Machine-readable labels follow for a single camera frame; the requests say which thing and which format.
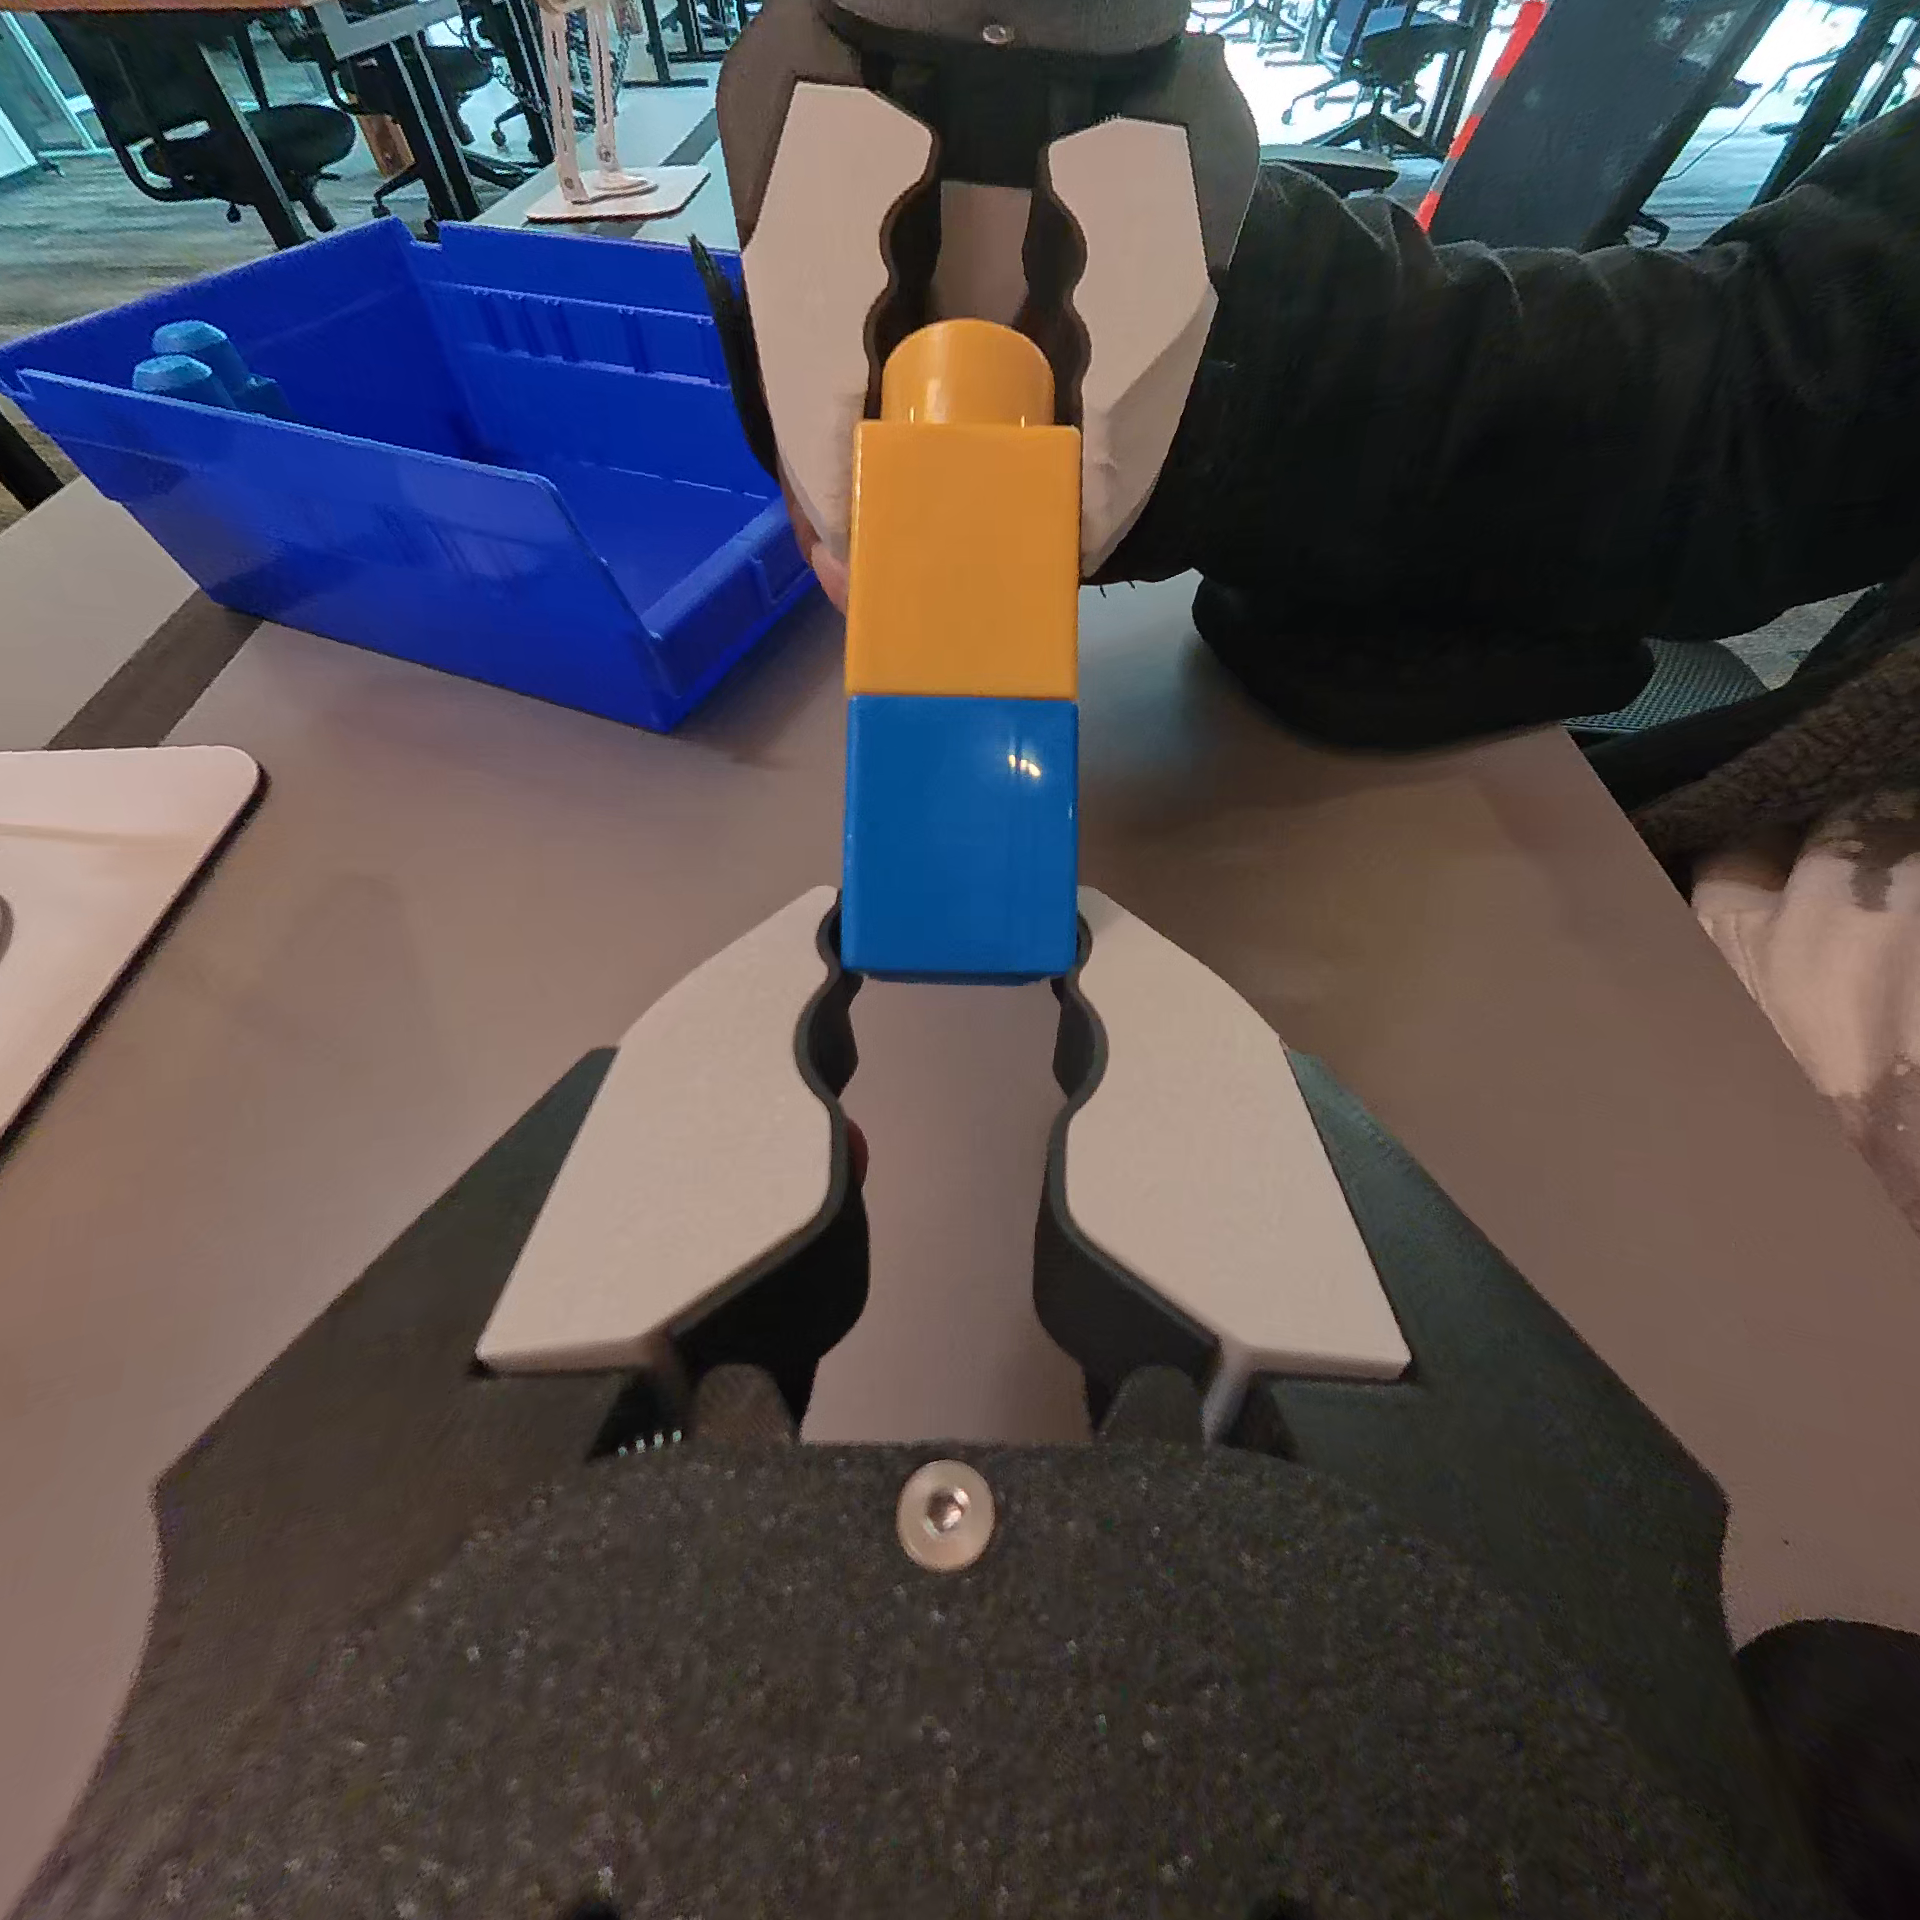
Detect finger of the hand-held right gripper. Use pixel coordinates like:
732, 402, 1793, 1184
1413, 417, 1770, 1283
1043, 118, 1220, 587
744, 83, 939, 518

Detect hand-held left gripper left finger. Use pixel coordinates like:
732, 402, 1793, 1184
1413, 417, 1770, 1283
476, 885, 875, 1374

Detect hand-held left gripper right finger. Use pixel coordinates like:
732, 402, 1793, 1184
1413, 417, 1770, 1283
1035, 886, 1416, 1384

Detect yellow one-stud mega block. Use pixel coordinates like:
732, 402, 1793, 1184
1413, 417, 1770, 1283
844, 317, 1087, 705

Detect blue two-stud mega block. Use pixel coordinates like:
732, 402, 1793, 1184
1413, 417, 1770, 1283
129, 353, 295, 425
837, 696, 1087, 987

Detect blue plastic bin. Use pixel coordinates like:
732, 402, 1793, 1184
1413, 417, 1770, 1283
0, 218, 826, 736

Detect person's right forearm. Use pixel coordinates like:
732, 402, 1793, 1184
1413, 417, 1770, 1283
1079, 105, 1920, 750

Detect wooden document stand white base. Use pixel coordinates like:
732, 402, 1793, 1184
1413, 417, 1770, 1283
525, 0, 711, 226
0, 746, 265, 1144

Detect orange traffic cone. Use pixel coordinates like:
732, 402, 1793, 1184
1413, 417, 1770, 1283
1425, 0, 1551, 220

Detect person's pale garment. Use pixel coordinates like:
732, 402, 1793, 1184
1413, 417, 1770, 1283
1687, 833, 1920, 1233

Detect person's dark fleece jacket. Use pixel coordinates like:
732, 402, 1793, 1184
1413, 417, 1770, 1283
1627, 600, 1920, 902

